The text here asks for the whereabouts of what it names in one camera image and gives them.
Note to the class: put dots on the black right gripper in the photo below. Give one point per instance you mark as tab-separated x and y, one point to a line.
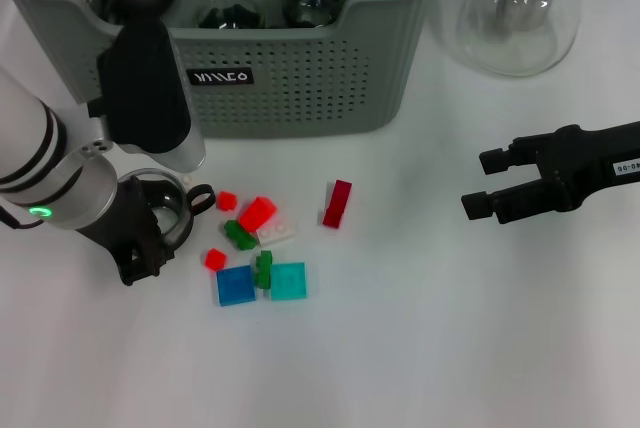
585	163

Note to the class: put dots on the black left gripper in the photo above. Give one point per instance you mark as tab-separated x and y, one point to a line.
135	228

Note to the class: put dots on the dark red long brick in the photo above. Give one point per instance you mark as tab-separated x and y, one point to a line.
337	204

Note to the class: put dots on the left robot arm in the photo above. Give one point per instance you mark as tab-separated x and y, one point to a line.
30	123

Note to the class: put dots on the grey-green perforated storage bin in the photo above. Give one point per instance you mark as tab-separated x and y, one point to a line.
310	98

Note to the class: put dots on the small orange-red brick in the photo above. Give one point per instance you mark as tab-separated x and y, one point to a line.
226	200
216	259

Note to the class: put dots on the blue square flat brick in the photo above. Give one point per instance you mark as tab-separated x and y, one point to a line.
236	287

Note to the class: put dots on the green toy brick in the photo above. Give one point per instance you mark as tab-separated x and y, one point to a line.
263	270
239	235

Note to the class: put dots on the orange-red sloped brick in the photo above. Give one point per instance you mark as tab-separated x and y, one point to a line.
257	213

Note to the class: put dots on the white flat brick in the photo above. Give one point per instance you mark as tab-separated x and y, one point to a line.
277	234

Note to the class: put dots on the teal square flat brick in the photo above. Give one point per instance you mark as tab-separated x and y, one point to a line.
288	281

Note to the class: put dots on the glass teapot with black lid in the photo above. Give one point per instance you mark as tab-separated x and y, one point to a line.
520	33

